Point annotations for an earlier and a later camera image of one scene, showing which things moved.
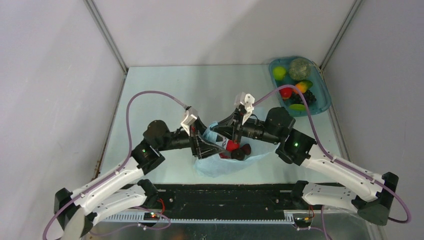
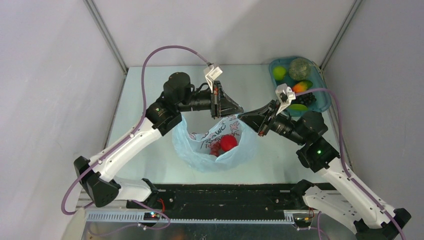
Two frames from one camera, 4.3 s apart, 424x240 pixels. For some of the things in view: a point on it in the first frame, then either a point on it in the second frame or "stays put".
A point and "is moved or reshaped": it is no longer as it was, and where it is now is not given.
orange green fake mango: x=303 y=86 stays put
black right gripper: x=225 y=128 -> x=259 y=119
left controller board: x=151 y=216 stays put
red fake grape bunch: x=225 y=155 is moved or reshaped
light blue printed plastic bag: x=218 y=166 is moved or reshaped
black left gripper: x=201 y=147 -> x=221 y=105
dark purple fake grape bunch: x=247 y=149 -> x=307 y=99
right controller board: x=302 y=220 stays put
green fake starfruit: x=297 y=107 stays put
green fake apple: x=278 y=72 stays put
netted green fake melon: x=299 y=69 stays put
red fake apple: x=231 y=146 is moved or reshaped
